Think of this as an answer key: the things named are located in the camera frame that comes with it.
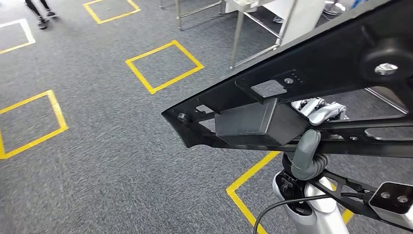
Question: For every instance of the black plastic plate frame part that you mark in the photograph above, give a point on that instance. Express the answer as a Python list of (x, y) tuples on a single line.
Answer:
[(322, 58)]

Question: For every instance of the yellow floor tape square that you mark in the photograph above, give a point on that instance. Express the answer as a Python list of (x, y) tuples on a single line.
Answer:
[(251, 171)]

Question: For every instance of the person's shoe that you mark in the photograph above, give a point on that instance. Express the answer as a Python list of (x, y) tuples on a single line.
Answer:
[(278, 19)]

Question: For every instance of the white panel board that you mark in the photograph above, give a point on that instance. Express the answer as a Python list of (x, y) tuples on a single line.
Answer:
[(303, 19)]

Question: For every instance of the person's legs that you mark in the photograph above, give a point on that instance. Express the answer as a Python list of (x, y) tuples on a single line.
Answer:
[(42, 21)]

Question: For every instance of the steel frame table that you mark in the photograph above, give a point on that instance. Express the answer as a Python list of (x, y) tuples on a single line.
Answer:
[(237, 38)]

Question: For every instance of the steel frame stand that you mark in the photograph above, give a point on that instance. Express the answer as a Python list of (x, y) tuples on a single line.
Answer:
[(178, 14)]

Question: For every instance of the round steel pedestal stand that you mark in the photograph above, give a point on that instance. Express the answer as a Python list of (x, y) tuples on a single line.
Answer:
[(334, 8)]

